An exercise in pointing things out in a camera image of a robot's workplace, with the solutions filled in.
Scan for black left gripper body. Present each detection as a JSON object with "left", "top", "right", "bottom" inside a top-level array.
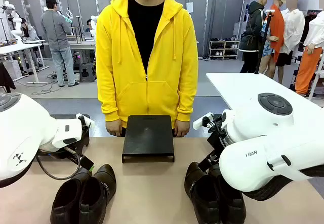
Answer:
[{"left": 39, "top": 124, "right": 91, "bottom": 159}]

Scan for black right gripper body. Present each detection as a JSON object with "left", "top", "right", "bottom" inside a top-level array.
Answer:
[{"left": 207, "top": 113, "right": 229, "bottom": 159}]

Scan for black textured buckle shoe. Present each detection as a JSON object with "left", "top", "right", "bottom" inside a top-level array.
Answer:
[
  {"left": 184, "top": 161, "right": 221, "bottom": 224},
  {"left": 209, "top": 163, "right": 247, "bottom": 224}
]

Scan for person's left forearm yellow sleeve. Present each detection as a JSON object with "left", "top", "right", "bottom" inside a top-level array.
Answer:
[{"left": 175, "top": 79, "right": 194, "bottom": 122}]

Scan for person's right forearm yellow sleeve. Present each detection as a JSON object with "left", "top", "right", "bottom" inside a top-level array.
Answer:
[{"left": 100, "top": 79, "right": 122, "bottom": 122}]

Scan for black metal shoe stand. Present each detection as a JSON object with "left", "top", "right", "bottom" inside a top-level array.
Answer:
[{"left": 121, "top": 114, "right": 175, "bottom": 163}]

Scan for person in yellow hoodie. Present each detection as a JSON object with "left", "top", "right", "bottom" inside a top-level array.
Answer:
[{"left": 95, "top": 0, "right": 199, "bottom": 138}]

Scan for person's right hand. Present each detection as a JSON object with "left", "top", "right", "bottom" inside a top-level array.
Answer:
[{"left": 105, "top": 120, "right": 124, "bottom": 138}]

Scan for person's left hand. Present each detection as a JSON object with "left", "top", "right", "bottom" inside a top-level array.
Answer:
[{"left": 174, "top": 119, "right": 191, "bottom": 138}]

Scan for grey plastic stool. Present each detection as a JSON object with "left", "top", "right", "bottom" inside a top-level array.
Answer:
[{"left": 79, "top": 62, "right": 97, "bottom": 83}]

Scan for white shoe rack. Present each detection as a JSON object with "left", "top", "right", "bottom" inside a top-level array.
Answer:
[{"left": 209, "top": 38, "right": 240, "bottom": 60}]

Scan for black hanging garment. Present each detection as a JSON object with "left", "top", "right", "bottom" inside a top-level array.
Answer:
[{"left": 0, "top": 61, "right": 17, "bottom": 94}]

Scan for mannequin in black jacket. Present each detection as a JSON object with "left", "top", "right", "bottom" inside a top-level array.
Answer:
[{"left": 238, "top": 0, "right": 269, "bottom": 73}]

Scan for man in grey jacket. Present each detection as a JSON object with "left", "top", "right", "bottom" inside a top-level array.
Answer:
[{"left": 40, "top": 0, "right": 80, "bottom": 87}]

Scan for white workshop desk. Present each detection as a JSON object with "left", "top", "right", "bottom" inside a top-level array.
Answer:
[{"left": 0, "top": 41, "right": 49, "bottom": 84}]

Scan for mannequin with orange trousers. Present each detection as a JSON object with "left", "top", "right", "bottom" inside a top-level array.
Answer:
[{"left": 294, "top": 11, "right": 324, "bottom": 96}]

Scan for mannequin with orange cloth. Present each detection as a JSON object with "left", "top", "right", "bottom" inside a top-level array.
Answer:
[{"left": 258, "top": 0, "right": 287, "bottom": 79}]

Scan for figure in white shirt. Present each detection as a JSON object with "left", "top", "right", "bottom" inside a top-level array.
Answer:
[{"left": 275, "top": 0, "right": 306, "bottom": 84}]

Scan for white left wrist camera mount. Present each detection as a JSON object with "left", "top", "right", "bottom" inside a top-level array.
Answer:
[{"left": 75, "top": 113, "right": 96, "bottom": 129}]

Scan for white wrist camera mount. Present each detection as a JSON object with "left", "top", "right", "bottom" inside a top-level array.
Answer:
[
  {"left": 192, "top": 112, "right": 215, "bottom": 130},
  {"left": 75, "top": 113, "right": 96, "bottom": 129}
]

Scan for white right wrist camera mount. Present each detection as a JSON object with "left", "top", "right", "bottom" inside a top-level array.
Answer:
[{"left": 192, "top": 112, "right": 215, "bottom": 130}]

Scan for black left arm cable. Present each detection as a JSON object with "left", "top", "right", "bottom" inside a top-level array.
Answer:
[{"left": 35, "top": 153, "right": 82, "bottom": 181}]

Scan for black right arm cable sleeve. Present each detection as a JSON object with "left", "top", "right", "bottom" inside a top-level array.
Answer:
[{"left": 241, "top": 168, "right": 324, "bottom": 201}]

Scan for black floor cables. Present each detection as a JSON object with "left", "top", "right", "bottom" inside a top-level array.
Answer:
[{"left": 14, "top": 71, "right": 67, "bottom": 96}]

